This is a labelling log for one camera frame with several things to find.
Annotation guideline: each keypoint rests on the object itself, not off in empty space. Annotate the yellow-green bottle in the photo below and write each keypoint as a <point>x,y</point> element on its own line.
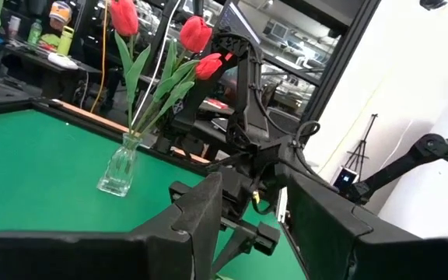
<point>65,40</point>

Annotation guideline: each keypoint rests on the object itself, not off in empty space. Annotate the dark desk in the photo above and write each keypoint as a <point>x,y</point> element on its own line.
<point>33,66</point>

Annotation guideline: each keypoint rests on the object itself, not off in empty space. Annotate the small device blue screen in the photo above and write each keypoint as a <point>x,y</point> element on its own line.
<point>346,179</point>

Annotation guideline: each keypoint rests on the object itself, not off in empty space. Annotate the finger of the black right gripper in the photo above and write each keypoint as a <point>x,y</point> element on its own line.
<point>232,245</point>

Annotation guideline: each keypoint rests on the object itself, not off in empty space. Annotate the pink artificial tulip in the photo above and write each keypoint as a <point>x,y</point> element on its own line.
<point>195,34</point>
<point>124,17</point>
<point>208,67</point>

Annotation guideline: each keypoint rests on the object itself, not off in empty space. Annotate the black monitor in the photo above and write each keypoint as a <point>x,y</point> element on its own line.
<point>233,19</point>

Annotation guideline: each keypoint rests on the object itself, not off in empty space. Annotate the white flat object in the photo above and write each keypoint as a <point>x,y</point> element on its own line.
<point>62,61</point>

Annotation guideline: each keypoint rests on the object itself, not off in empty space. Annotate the silver frame bracket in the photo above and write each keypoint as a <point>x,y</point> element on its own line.
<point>282,206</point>

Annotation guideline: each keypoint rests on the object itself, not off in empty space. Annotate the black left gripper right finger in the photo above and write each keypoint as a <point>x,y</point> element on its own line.
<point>337,253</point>

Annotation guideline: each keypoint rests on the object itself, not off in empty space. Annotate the green bottle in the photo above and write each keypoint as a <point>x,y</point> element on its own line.
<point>34,34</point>

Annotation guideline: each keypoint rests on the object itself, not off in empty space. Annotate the white bottle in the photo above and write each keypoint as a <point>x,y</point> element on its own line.
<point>14,25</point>

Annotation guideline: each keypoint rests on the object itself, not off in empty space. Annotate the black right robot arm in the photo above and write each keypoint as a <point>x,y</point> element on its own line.
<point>247,97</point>

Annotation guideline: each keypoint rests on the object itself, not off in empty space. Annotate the red flat object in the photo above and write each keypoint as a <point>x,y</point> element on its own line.
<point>218,103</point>

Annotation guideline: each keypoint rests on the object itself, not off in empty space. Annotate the black tripod stand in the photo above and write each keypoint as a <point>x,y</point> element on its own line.
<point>361,149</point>

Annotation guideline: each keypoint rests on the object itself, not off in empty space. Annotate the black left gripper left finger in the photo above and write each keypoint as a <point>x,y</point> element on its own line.
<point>162,253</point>

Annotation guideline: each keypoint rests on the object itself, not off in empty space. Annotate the white rod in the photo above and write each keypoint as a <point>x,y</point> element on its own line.
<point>162,46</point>

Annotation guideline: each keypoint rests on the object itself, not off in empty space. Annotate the ribbed narrow-neck glass vase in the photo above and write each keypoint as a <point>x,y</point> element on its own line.
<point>119,175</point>

